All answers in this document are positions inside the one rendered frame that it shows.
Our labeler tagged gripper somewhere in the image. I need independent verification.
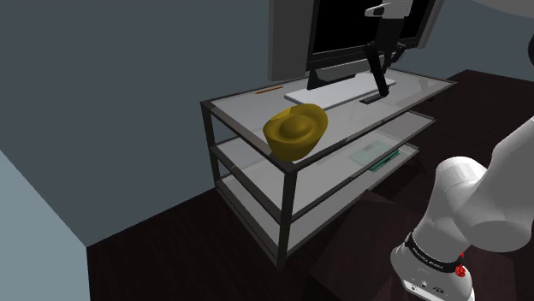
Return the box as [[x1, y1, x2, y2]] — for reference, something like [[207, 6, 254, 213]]
[[364, 15, 408, 98]]

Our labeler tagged black flat screen television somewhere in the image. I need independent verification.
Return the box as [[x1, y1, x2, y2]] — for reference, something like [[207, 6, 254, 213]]
[[266, 0, 444, 111]]

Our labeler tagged green book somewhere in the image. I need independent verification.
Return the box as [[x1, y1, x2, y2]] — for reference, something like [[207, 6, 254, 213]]
[[348, 139, 401, 174]]

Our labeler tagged gold ingot ornament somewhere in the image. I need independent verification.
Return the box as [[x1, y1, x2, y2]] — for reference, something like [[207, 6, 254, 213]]
[[262, 103, 329, 163]]

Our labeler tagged black frame glass shelf table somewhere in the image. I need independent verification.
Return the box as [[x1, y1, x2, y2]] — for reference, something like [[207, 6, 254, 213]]
[[199, 66, 458, 271]]

